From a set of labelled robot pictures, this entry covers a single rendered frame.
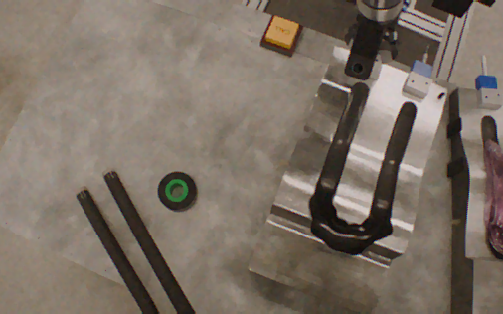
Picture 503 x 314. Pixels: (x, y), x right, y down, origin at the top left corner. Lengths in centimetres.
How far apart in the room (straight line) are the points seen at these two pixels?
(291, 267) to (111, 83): 58
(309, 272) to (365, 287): 11
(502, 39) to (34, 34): 209
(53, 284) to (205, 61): 115
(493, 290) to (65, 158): 94
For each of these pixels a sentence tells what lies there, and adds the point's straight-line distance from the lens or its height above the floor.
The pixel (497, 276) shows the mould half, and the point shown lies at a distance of 102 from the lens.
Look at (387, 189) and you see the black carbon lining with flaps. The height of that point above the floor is 90.
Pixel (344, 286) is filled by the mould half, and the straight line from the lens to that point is 97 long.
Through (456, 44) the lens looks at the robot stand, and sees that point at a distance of 197.
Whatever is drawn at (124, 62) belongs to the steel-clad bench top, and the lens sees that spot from 116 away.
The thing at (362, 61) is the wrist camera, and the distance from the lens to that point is 86.
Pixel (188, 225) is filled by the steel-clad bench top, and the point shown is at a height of 80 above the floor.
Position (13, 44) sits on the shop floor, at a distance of 233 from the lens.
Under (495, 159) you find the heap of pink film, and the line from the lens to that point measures 106.
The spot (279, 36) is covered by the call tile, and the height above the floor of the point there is 84.
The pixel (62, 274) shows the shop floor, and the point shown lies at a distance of 195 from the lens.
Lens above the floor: 181
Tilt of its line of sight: 75 degrees down
